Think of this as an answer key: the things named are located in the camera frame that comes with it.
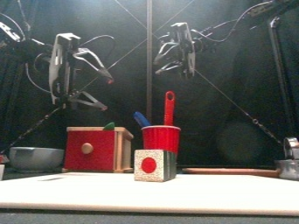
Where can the speckled cube sushi roll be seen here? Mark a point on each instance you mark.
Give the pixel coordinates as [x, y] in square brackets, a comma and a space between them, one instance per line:
[150, 165]

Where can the red plastic cup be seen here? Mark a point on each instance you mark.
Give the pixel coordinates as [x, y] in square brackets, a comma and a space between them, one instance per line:
[160, 138]

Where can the white and red small object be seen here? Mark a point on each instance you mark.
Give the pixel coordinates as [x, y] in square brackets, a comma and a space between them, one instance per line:
[1, 170]

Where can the grey metal stand post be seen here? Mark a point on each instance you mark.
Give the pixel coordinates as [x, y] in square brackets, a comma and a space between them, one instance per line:
[276, 58]

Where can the red plastic utensil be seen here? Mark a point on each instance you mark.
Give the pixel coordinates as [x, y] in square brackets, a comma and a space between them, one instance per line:
[168, 112]

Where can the grey bowl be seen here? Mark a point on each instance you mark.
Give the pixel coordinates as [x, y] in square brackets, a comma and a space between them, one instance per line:
[35, 159]

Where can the red wooden drawer box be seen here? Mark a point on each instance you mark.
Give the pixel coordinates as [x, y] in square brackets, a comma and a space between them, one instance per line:
[91, 151]

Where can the silver metal pot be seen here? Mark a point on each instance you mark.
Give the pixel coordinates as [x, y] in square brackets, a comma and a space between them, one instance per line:
[288, 169]

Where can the vertical metal frame pole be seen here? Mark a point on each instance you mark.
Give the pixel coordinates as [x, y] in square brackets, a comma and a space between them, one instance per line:
[150, 73]

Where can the round shiny metal piece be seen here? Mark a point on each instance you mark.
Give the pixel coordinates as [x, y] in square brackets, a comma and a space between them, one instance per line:
[291, 148]

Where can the small green toy piece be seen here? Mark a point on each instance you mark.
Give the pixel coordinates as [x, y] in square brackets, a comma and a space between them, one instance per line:
[110, 126]

